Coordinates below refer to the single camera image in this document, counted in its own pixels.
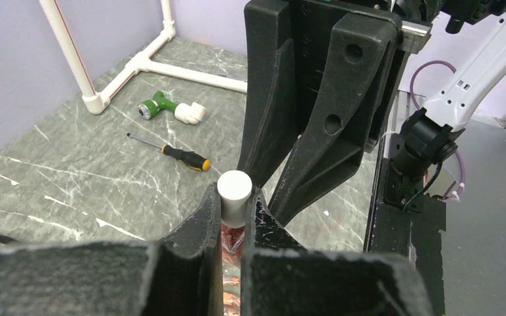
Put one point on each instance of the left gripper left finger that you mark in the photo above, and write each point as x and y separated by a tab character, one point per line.
178	274

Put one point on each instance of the glitter nail polish bottle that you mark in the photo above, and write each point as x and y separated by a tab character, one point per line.
234	188

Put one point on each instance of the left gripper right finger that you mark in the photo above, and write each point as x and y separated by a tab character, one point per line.
279	276

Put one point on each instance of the green valve pvc fitting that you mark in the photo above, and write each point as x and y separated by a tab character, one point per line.
188	114

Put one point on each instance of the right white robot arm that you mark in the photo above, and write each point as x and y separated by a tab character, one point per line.
429	134

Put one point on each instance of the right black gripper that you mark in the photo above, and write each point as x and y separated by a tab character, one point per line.
321	77

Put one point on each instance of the far black yellow screwdriver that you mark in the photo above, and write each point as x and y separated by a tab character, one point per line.
191	159

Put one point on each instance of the white pvc pipe frame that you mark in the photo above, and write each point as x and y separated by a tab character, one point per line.
108	43

